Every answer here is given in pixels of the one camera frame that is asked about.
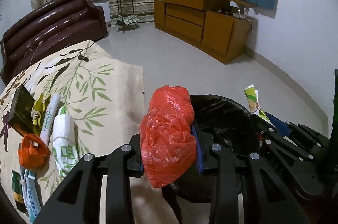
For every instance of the white green tube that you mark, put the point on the white green tube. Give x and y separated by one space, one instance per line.
49 118

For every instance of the black metal plant stand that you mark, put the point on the black metal plant stand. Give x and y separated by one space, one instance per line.
126 15

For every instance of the white green plastic bag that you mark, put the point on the white green plastic bag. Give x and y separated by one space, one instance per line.
64 142

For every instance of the green white wrapper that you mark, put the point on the green white wrapper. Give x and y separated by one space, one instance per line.
252 97

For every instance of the black lined trash bin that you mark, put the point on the black lined trash bin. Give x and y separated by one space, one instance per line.
217 120

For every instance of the red plastic bag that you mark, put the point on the red plastic bag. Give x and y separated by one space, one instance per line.
167 146

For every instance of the dark brown leather sofa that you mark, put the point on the dark brown leather sofa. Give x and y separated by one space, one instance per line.
48 29

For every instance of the orange plastic bag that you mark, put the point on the orange plastic bag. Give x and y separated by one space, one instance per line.
33 152

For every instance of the black cigarette box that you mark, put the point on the black cigarette box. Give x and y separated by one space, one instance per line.
20 113

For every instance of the white router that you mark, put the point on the white router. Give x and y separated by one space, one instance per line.
243 13

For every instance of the blue toothpaste tube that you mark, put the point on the blue toothpaste tube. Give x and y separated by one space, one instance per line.
33 202

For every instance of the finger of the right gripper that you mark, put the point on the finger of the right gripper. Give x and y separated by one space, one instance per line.
302 170
301 135

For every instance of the wooden TV cabinet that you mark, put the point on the wooden TV cabinet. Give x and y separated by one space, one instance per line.
211 26

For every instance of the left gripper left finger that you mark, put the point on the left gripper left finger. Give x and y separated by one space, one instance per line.
97 189

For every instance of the green yellow bottle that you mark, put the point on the green yellow bottle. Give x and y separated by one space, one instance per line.
17 191

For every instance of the floral beige tablecloth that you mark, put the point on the floral beige tablecloth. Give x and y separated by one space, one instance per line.
104 97

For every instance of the yellow snack wrapper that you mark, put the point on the yellow snack wrapper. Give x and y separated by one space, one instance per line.
38 113

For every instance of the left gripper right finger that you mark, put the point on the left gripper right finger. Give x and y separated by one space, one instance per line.
266 198

